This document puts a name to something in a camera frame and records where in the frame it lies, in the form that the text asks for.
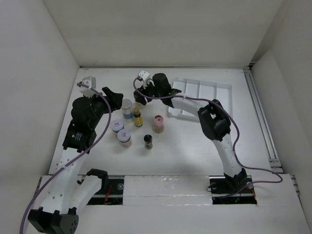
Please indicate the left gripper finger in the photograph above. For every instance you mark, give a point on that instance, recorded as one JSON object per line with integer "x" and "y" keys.
{"x": 115, "y": 100}
{"x": 108, "y": 92}

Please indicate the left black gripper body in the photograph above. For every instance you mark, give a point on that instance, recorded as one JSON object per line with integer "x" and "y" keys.
{"x": 100, "y": 107}

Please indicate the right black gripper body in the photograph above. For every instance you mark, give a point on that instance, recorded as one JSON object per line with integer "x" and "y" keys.
{"x": 150, "y": 90}

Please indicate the silver lid blue label jar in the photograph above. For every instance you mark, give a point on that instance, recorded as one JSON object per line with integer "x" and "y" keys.
{"x": 127, "y": 110}

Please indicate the yellow label small bottle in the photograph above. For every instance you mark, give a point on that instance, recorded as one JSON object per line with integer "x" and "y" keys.
{"x": 137, "y": 117}

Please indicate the pink lid spice jar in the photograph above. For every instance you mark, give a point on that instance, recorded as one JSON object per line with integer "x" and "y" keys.
{"x": 158, "y": 126}

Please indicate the black lid pepper jar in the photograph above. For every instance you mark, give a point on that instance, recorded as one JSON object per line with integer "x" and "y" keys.
{"x": 148, "y": 141}

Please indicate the black knob lid jar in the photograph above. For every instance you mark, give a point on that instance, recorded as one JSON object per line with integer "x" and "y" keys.
{"x": 138, "y": 105}

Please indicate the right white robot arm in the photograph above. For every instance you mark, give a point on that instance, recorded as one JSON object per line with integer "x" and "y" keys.
{"x": 214, "y": 121}

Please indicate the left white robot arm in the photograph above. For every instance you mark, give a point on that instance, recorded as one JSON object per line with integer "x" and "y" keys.
{"x": 58, "y": 213}

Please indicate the rear red label lid jar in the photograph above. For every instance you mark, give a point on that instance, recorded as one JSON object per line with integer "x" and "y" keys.
{"x": 117, "y": 125}

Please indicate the red label lid jar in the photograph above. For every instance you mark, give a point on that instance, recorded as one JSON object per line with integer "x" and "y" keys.
{"x": 117, "y": 125}
{"x": 124, "y": 138}

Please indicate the front red label lid jar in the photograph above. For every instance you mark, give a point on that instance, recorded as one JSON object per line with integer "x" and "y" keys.
{"x": 124, "y": 138}

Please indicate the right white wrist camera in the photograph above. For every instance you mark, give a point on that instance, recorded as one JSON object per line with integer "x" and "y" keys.
{"x": 144, "y": 77}

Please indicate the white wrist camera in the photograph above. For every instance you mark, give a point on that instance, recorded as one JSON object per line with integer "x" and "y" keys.
{"x": 144, "y": 77}
{"x": 87, "y": 83}

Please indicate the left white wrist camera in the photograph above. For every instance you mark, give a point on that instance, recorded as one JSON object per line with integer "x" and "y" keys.
{"x": 87, "y": 83}

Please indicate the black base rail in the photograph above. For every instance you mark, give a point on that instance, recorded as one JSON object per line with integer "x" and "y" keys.
{"x": 177, "y": 190}

